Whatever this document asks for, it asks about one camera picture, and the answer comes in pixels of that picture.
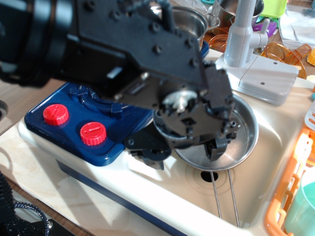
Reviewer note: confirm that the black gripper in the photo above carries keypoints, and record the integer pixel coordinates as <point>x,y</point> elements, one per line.
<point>127,53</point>

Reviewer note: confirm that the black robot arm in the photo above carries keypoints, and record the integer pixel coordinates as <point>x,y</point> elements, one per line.
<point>37,43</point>

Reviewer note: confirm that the cream toy sink unit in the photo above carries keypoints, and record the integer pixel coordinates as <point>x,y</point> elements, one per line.
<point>167,198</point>

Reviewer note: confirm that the red stove knob right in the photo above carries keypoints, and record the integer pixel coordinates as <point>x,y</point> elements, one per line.
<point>93,133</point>

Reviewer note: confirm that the red stove knob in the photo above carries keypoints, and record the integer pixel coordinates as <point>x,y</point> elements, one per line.
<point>93,133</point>
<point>55,114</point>

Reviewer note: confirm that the blue toy stove top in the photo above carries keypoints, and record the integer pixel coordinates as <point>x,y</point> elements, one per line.
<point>84,106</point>

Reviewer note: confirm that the red stove knob left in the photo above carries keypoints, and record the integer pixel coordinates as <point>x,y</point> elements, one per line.
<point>55,114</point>

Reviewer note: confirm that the grey toy faucet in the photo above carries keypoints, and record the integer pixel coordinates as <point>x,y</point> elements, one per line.
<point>251,74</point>

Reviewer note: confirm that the orange dish rack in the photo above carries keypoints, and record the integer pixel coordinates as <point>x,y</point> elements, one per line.
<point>302,158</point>

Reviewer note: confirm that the white plastic spatula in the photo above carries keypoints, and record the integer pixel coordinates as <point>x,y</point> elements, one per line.
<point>309,119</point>

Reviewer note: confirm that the mint green plastic cup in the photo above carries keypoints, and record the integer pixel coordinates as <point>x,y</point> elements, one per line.
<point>300,219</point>

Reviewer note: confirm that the orange transparent measuring cup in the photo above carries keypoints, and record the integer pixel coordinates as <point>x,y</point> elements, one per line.
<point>282,54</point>

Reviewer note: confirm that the steel cup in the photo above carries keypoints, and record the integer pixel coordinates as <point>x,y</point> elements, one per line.
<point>225,10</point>

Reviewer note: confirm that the yellow toy corn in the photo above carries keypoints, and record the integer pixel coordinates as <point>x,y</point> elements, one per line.
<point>311,58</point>

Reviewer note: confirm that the green plastic box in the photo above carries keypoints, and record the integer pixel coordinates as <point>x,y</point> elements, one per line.
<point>274,8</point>

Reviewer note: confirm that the steel pot with handles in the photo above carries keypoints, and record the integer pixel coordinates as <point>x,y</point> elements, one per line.
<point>194,22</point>

